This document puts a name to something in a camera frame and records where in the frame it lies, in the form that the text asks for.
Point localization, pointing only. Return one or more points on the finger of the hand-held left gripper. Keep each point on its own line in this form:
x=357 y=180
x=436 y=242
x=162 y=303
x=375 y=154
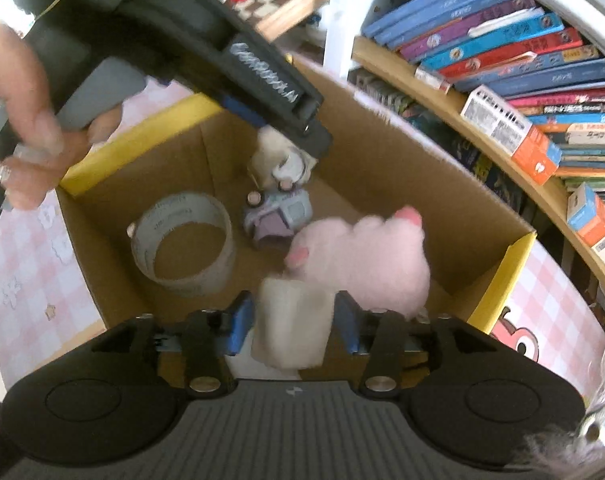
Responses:
x=242 y=110
x=312 y=135

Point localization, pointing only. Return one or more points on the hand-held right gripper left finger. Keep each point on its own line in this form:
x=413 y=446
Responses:
x=240 y=325

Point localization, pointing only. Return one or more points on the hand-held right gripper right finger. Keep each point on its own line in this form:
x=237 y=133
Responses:
x=347 y=325

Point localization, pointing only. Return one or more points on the cream tape roll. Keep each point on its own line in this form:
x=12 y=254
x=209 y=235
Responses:
x=292 y=325

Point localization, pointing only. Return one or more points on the clear tape roll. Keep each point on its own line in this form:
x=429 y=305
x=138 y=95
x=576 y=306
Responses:
x=192 y=285

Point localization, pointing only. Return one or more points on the pink plush toy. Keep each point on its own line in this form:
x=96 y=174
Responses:
x=372 y=260

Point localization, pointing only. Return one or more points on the purple grey toy car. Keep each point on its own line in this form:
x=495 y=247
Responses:
x=282 y=215

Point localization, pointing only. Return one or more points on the yellow cardboard box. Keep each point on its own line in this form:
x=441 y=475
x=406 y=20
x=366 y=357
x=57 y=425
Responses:
x=432 y=185

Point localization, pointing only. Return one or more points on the person's left hand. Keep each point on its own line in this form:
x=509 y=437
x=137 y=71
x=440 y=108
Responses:
x=17 y=75

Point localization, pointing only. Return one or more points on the white bookshelf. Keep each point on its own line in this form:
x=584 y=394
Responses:
x=342 y=20

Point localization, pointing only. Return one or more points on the small white red box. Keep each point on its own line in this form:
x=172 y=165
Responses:
x=432 y=79

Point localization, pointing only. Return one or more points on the row of colourful books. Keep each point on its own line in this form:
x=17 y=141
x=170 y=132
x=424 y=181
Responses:
x=507 y=55

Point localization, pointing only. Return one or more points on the orange white carton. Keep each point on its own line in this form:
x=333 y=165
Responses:
x=532 y=155

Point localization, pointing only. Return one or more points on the blue orange carton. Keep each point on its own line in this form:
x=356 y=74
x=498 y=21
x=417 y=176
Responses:
x=589 y=220

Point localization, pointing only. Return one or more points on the fluffy grey cuff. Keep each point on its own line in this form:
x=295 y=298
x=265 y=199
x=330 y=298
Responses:
x=602 y=410

